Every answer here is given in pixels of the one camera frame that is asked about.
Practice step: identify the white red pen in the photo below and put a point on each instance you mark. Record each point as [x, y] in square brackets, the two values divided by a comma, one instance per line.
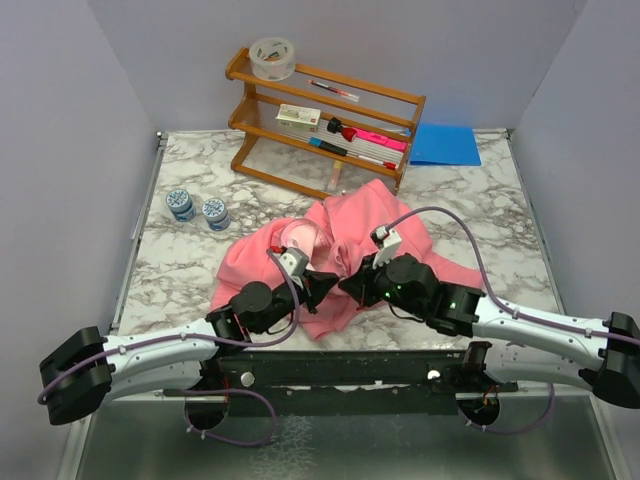
[382, 163]

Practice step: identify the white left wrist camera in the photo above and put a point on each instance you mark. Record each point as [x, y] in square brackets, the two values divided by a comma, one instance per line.
[293, 262]

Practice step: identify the blue black marker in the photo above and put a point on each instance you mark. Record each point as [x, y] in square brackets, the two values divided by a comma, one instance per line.
[327, 146]

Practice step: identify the pink highlighter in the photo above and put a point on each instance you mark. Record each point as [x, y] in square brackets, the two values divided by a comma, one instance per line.
[381, 140]

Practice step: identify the black metal base rail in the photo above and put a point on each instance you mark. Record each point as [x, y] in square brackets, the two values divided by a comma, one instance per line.
[317, 383]

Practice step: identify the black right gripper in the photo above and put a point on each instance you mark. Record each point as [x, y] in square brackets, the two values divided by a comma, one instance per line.
[361, 284]

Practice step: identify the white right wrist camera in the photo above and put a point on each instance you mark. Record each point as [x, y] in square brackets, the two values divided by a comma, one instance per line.
[388, 242]

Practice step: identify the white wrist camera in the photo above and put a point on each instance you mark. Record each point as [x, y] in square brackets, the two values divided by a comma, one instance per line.
[388, 242]
[293, 262]

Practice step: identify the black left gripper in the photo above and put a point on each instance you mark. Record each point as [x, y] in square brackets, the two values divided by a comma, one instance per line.
[315, 287]

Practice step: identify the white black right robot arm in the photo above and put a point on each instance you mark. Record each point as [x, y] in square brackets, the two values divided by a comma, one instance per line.
[597, 355]

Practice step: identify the clear tape roll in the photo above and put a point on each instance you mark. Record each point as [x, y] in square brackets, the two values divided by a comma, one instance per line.
[272, 59]

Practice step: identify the blue folder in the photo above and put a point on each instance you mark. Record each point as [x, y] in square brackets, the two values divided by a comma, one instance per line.
[443, 145]

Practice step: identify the white staples box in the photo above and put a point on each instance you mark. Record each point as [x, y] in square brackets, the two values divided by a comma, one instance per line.
[298, 117]

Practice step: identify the wooden three-tier shelf rack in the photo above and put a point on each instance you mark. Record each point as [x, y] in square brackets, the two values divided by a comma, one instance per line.
[282, 155]

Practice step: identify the blue white paint jar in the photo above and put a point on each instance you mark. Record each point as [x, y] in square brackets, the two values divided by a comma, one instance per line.
[180, 204]
[216, 214]

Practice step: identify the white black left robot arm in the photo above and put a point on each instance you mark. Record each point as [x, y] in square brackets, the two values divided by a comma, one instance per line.
[89, 369]

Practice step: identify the pink zip jacket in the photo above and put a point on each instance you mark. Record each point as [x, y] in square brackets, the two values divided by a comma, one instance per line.
[335, 235]

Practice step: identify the yellow pink glue stick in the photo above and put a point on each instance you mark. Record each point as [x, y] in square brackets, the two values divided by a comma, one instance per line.
[335, 176]

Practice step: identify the red clear pen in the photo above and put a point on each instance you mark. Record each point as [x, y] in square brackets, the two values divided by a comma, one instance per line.
[342, 93]

